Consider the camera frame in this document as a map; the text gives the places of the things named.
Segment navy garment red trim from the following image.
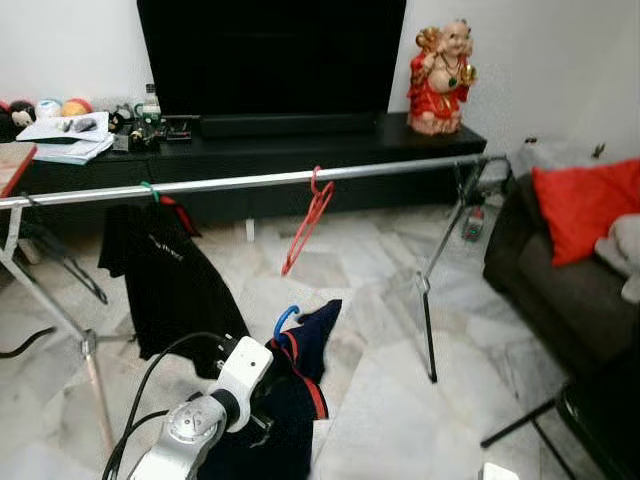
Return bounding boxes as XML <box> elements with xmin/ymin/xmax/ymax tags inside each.
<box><xmin>195</xmin><ymin>298</ymin><xmax>344</xmax><ymax>480</ymax></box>

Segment blue plastic hanger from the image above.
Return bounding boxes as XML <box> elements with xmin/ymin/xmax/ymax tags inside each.
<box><xmin>272</xmin><ymin>304</ymin><xmax>301</xmax><ymax>346</ymax></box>

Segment red plastic hanger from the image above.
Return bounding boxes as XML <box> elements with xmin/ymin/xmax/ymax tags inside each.
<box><xmin>281</xmin><ymin>166</ymin><xmax>336</xmax><ymax>278</ymax></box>

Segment black thin hanger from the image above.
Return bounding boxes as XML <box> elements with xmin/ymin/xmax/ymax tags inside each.
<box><xmin>18</xmin><ymin>222</ymin><xmax>109</xmax><ymax>306</ymax></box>

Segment black t-shirt red collar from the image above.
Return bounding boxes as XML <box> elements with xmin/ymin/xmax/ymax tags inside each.
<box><xmin>97</xmin><ymin>198</ymin><xmax>251</xmax><ymax>379</ymax></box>

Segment silver metal clothes rack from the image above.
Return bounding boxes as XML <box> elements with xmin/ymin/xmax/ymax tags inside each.
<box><xmin>0</xmin><ymin>153</ymin><xmax>493</xmax><ymax>456</ymax></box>

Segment black metal floor stand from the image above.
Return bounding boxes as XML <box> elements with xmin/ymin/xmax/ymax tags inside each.
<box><xmin>480</xmin><ymin>385</ymin><xmax>601</xmax><ymax>480</ymax></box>

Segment black soundbar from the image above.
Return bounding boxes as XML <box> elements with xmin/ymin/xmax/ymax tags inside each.
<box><xmin>198</xmin><ymin>113</ymin><xmax>379</xmax><ymax>138</ymax></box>

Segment beige plush toy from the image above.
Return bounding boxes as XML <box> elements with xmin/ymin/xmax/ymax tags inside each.
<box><xmin>595</xmin><ymin>213</ymin><xmax>640</xmax><ymax>304</ymax></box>

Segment black flat box gadget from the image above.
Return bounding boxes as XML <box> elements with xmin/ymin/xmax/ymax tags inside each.
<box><xmin>165</xmin><ymin>115</ymin><xmax>201</xmax><ymax>141</ymax></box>

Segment black television console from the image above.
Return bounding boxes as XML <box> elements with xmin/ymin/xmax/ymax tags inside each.
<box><xmin>0</xmin><ymin>110</ymin><xmax>488</xmax><ymax>226</ymax></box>

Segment dark brown sofa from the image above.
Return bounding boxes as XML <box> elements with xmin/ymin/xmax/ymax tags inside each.
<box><xmin>483</xmin><ymin>150</ymin><xmax>640</xmax><ymax>480</ymax></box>

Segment light blue paper stack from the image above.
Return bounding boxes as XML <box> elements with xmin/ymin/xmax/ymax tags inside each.
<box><xmin>30</xmin><ymin>135</ymin><xmax>113</xmax><ymax>166</ymax></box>

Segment clear plastic bottle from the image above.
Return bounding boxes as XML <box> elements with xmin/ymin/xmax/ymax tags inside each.
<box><xmin>140</xmin><ymin>83</ymin><xmax>161</xmax><ymax>116</ymax></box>

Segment red cushion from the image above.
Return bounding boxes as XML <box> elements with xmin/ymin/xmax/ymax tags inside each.
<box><xmin>530</xmin><ymin>158</ymin><xmax>640</xmax><ymax>269</ymax></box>

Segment black flat television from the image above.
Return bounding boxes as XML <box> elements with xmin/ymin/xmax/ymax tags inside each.
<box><xmin>137</xmin><ymin>0</ymin><xmax>409</xmax><ymax>119</ymax></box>

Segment red laughing Buddha statue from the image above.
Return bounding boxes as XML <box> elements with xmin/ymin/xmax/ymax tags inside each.
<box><xmin>407</xmin><ymin>18</ymin><xmax>478</xmax><ymax>136</ymax></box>

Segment marble pattern folding table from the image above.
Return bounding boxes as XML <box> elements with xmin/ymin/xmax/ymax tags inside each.
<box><xmin>0</xmin><ymin>142</ymin><xmax>38</xmax><ymax>198</ymax></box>

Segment orange ball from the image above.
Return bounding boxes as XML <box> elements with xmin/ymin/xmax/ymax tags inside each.
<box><xmin>60</xmin><ymin>98</ymin><xmax>93</xmax><ymax>118</ymax></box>

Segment grey cloth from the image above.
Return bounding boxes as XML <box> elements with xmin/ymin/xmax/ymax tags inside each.
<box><xmin>505</xmin><ymin>140</ymin><xmax>611</xmax><ymax>181</ymax></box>

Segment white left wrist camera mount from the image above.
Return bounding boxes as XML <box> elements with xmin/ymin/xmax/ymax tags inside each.
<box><xmin>213</xmin><ymin>335</ymin><xmax>274</xmax><ymax>433</ymax></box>

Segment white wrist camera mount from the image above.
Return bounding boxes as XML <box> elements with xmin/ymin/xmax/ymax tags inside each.
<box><xmin>480</xmin><ymin>462</ymin><xmax>519</xmax><ymax>480</ymax></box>
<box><xmin>213</xmin><ymin>335</ymin><xmax>274</xmax><ymax>433</ymax></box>

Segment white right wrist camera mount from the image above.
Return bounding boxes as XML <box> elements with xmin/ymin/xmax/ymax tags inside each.
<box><xmin>480</xmin><ymin>462</ymin><xmax>519</xmax><ymax>480</ymax></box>

